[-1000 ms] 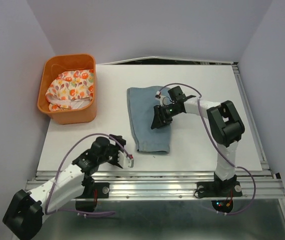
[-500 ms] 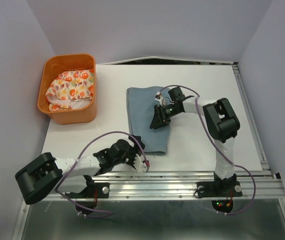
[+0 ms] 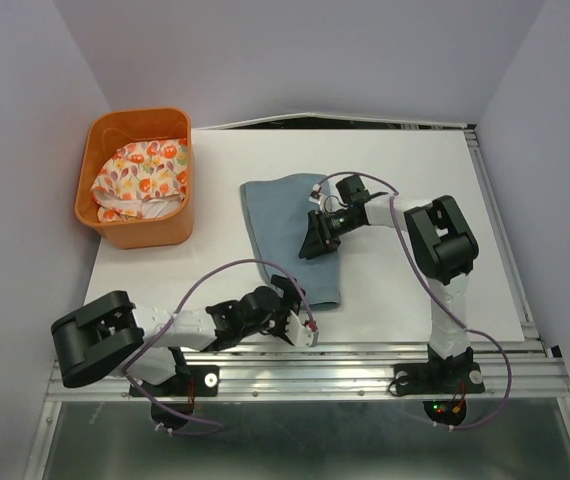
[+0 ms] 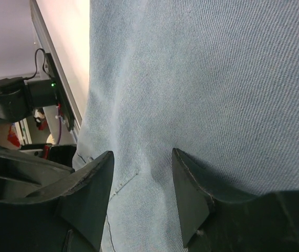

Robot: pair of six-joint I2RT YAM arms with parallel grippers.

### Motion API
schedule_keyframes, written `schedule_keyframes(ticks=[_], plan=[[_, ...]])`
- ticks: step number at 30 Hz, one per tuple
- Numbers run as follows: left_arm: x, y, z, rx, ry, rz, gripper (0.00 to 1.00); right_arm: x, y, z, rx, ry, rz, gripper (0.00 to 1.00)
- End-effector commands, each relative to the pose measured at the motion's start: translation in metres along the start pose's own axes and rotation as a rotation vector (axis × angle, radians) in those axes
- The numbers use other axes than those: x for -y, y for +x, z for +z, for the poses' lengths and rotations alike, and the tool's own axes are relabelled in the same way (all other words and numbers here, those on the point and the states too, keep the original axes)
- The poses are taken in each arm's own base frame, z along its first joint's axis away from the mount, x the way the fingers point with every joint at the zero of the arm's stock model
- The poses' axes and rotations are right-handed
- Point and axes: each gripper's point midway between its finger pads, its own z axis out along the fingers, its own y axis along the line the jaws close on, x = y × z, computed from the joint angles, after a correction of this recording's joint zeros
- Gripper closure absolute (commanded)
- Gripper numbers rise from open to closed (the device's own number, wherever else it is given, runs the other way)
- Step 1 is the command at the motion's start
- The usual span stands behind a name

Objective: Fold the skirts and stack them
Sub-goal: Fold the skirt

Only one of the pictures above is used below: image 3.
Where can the floral orange white skirt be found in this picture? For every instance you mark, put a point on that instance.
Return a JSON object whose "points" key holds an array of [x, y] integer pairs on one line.
{"points": [[142, 180]]}

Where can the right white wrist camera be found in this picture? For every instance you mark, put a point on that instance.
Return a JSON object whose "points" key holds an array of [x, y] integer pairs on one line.
{"points": [[327, 202]]}

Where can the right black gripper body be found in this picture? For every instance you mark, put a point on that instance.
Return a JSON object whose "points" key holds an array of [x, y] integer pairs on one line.
{"points": [[335, 225]]}

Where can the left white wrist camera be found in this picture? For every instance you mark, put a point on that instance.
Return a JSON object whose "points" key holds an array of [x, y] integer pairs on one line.
{"points": [[298, 333]]}

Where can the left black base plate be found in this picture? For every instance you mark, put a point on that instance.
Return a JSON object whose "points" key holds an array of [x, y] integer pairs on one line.
{"points": [[178, 381]]}

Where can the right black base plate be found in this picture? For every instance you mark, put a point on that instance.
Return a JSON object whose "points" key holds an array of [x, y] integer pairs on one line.
{"points": [[431, 379]]}

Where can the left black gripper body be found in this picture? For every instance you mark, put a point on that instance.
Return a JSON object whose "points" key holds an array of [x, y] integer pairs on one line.
{"points": [[289, 300]]}

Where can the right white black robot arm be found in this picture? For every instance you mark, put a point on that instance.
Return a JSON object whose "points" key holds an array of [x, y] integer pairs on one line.
{"points": [[441, 250]]}

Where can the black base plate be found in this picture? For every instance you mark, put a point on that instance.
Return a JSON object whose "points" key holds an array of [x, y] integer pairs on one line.
{"points": [[431, 379], [178, 381]]}

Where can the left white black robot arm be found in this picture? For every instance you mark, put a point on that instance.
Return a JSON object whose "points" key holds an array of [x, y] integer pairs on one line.
{"points": [[113, 337]]}

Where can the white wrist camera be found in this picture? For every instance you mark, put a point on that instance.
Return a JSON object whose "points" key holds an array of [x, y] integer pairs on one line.
{"points": [[298, 333], [327, 202]]}

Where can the blue denim skirt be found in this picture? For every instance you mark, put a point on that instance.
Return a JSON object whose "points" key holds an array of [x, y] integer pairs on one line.
{"points": [[275, 214]]}

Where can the orange plastic basket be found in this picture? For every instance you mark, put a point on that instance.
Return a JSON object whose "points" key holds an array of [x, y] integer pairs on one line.
{"points": [[113, 131]]}

